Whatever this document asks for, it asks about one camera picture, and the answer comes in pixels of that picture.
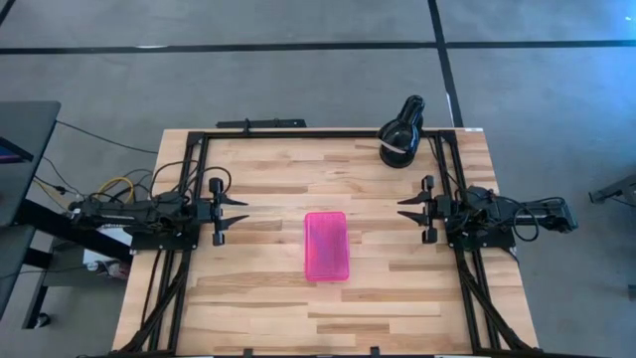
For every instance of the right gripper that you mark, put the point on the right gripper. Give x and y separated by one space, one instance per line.
429 214

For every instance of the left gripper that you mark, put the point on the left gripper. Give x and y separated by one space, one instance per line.
217 211

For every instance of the clear pink-lidded supply box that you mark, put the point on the clear pink-lidded supply box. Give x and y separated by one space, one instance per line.
325 246

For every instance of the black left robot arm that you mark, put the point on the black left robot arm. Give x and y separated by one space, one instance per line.
149 214

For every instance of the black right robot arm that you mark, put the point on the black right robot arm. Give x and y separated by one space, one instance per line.
497 214

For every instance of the black desk lamp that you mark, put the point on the black desk lamp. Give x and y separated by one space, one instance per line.
400 139

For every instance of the black clamp bar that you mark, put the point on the black clamp bar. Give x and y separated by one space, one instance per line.
268 123

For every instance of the black table clamp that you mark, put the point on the black table clamp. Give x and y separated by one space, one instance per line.
247 352
375 352

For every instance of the black floor stand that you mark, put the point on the black floor stand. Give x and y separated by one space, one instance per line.
616 191

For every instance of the grey desk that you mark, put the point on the grey desk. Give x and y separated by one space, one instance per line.
25 149

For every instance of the black aluminium table frame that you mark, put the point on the black aluminium table frame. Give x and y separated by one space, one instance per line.
323 134

